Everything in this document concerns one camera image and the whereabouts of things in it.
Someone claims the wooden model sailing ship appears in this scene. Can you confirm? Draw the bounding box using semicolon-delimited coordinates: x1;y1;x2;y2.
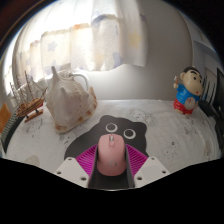
9;70;48;124

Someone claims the orange wooden chair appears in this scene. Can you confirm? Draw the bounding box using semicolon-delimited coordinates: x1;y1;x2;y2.
0;102;13;134

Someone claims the black keyboard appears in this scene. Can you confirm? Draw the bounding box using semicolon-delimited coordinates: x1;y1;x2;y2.
0;113;21;153

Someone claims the white cartoon-print tablecloth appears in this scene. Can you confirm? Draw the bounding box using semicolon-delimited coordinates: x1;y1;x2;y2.
1;98;223;174

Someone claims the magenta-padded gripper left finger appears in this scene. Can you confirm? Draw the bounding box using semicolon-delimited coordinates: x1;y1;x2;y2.
54;145;101;189

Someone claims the cartoon boy figurine clock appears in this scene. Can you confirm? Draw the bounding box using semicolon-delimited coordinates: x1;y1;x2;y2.
172;66;204;116

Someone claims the white star-print curtain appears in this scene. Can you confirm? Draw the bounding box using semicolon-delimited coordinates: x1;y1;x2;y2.
13;0;149;84

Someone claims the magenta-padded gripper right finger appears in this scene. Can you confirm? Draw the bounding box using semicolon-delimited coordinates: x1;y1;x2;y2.
124;144;171;189

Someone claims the black router with antennas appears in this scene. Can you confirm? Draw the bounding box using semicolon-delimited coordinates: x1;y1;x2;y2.
198;74;221;118

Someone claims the grey bear-shaped mouse pad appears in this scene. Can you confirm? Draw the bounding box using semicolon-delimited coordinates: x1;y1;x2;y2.
63;114;149;161

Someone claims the pink computer mouse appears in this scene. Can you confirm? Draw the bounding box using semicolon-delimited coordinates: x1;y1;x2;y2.
96;133;128;177

